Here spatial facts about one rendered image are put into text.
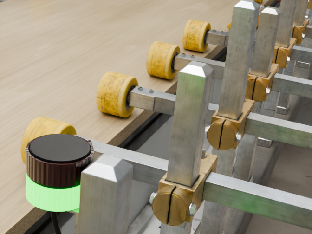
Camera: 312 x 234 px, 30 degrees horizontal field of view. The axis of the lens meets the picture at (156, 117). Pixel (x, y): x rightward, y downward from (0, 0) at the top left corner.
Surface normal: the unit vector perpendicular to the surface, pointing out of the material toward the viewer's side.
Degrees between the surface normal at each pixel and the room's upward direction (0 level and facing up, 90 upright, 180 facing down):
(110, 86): 53
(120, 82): 36
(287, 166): 0
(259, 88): 90
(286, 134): 90
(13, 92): 0
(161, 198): 90
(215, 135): 90
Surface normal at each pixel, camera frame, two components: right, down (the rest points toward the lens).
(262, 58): -0.36, 0.34
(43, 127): -0.05, -0.71
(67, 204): 0.40, 0.41
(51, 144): 0.09, -0.91
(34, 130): -0.15, -0.49
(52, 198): -0.01, 0.40
